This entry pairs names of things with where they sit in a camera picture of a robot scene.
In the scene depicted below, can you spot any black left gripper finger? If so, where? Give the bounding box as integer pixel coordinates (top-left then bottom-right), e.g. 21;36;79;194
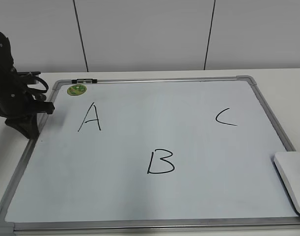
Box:
5;114;39;139

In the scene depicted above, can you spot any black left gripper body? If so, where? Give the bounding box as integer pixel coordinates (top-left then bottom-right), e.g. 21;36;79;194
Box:
0;71;54;118

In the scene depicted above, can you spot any white whiteboard eraser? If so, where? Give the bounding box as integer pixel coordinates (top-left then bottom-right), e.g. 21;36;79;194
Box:
273;151;300;214

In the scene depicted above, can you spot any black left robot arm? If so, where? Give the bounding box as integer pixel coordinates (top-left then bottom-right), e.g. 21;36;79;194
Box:
0;32;55;139

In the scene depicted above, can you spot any round green magnet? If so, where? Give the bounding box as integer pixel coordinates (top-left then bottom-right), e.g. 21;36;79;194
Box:
67;84;87;96

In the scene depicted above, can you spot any white framed whiteboard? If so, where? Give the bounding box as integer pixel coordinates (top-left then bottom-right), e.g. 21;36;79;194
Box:
0;76;300;236

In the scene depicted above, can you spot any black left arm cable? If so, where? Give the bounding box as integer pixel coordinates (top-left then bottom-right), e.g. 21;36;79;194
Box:
16;71;49;102

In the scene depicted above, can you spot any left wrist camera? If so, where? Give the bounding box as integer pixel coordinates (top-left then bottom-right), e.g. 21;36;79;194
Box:
17;71;41;85

